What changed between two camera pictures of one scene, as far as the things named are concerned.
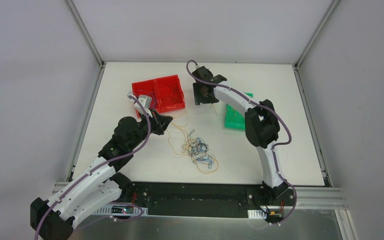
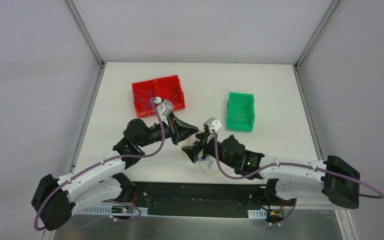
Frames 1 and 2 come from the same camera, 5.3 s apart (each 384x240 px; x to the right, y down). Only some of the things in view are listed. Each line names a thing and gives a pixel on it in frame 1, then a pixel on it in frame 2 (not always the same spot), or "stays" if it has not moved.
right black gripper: (204, 93) → (204, 145)
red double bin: (166, 93) stays
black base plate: (206, 199) stays
